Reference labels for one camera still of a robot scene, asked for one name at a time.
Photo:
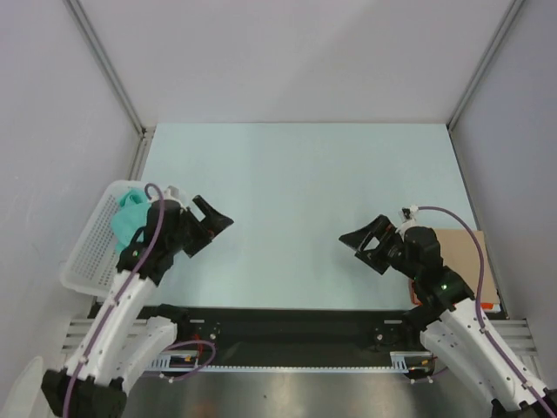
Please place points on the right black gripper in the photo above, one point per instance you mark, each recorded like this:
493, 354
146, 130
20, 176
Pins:
379, 228

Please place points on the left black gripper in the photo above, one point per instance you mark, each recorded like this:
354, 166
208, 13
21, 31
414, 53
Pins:
213, 224

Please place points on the teal green t shirt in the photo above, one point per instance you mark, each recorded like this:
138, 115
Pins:
131, 214

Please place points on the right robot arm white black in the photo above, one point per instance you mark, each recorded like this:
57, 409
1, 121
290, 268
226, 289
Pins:
451, 322

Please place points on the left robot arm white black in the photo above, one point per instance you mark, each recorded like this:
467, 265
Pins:
97, 379

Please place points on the folded beige t shirt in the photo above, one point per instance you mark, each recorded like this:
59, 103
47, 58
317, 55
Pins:
460, 254

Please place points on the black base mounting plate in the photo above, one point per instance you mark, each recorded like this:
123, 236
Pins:
296, 338

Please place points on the white plastic laundry basket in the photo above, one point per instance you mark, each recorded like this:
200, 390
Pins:
92, 262

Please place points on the white slotted cable duct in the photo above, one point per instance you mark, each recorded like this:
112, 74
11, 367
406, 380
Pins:
399, 363

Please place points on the left aluminium corner post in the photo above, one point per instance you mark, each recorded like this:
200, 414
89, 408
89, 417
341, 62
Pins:
96, 48

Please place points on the aluminium corner post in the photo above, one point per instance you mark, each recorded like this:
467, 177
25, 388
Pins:
498, 38
96, 48

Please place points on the right aluminium corner post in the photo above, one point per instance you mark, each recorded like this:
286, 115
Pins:
498, 38

